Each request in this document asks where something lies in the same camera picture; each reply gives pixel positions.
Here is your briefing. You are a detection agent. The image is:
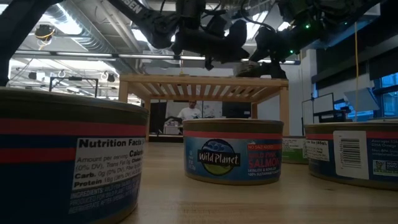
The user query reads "person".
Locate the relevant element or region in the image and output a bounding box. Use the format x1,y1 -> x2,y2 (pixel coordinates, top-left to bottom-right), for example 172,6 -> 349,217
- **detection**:
176,100 -> 203,121

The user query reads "wooden slatted shelf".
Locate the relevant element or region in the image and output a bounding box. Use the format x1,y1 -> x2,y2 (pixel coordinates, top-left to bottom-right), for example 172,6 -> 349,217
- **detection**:
118,73 -> 290,141

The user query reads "long ceiling light strip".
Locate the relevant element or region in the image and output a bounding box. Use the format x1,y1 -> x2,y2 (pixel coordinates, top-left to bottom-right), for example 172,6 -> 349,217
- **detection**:
9,49 -> 302,65

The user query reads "blue Wild Planet salmon can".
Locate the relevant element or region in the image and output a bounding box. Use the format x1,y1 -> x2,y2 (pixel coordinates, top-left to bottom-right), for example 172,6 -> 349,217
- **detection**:
182,118 -> 284,186
0,88 -> 150,224
304,119 -> 398,191

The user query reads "white computer monitor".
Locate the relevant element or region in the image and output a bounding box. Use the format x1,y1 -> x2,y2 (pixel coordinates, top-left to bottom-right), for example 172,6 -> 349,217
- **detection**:
301,92 -> 335,124

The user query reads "black television screen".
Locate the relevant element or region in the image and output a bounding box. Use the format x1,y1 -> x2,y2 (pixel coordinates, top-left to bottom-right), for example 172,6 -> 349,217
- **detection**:
221,101 -> 252,119

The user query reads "yellow hanging cable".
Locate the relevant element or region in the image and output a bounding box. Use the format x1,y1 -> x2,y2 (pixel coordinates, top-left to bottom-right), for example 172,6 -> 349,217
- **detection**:
354,21 -> 359,122

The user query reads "black yellow cord reel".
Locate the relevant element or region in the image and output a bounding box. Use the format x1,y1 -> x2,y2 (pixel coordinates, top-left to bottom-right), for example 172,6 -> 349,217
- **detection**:
34,24 -> 56,50

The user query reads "grey tilted monitor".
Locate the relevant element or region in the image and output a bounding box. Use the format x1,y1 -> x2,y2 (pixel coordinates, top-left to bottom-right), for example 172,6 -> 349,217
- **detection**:
343,88 -> 381,113

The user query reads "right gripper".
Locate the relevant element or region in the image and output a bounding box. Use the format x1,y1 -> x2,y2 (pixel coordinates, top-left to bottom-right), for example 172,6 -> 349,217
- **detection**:
248,26 -> 301,79

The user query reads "blue lit window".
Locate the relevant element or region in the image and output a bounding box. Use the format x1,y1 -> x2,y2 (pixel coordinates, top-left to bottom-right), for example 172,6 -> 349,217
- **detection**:
371,72 -> 398,121

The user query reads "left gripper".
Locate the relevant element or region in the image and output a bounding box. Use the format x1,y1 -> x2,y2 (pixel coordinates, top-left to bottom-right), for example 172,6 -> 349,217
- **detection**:
172,18 -> 249,62

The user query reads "silver ventilation duct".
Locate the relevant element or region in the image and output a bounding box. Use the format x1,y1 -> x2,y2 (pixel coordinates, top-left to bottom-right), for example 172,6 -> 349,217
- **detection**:
46,4 -> 141,54

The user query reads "green Bumble Bee tuna can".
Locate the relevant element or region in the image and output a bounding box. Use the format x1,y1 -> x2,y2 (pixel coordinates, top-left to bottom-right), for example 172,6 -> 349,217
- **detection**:
233,61 -> 271,78
281,135 -> 309,165

